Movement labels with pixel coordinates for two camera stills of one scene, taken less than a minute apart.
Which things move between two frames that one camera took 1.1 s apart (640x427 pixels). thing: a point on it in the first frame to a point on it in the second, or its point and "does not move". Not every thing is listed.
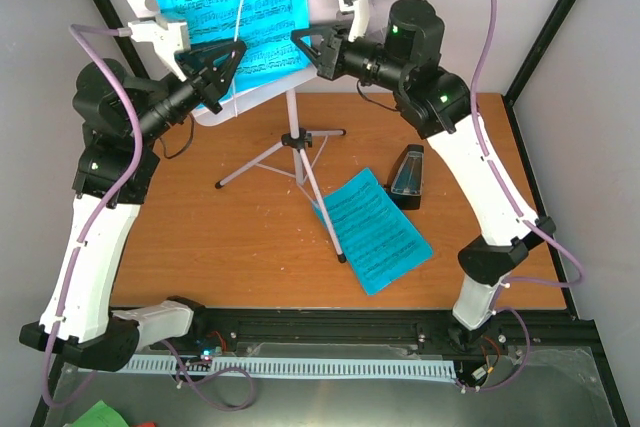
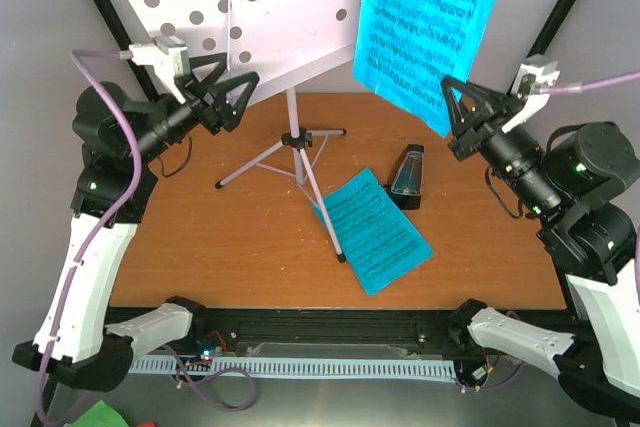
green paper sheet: (102, 415) does not move
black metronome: (405, 183) does not move
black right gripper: (329, 63) to (499, 109)
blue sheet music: (378, 242) does not move
